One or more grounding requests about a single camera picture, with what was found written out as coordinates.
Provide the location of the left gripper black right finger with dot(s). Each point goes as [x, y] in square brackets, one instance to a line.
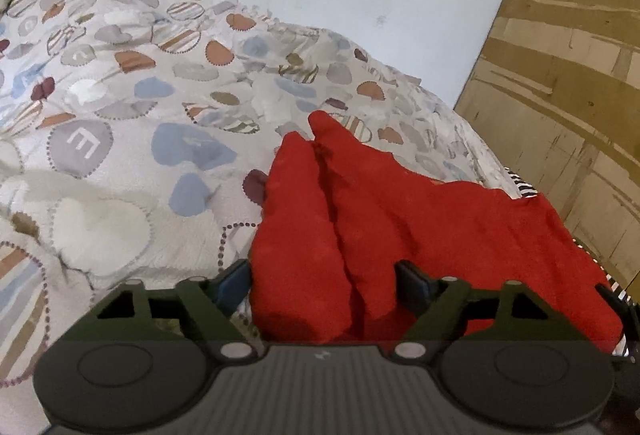
[445, 307]

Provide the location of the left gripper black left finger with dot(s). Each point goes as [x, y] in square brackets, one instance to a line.
[196, 309]

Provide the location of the red long-sleeve sweater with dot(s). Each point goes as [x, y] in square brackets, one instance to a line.
[338, 215]

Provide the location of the patterned heart print quilt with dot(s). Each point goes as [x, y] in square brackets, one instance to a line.
[133, 133]

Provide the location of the wooden plywood board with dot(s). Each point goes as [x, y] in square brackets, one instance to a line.
[555, 94]

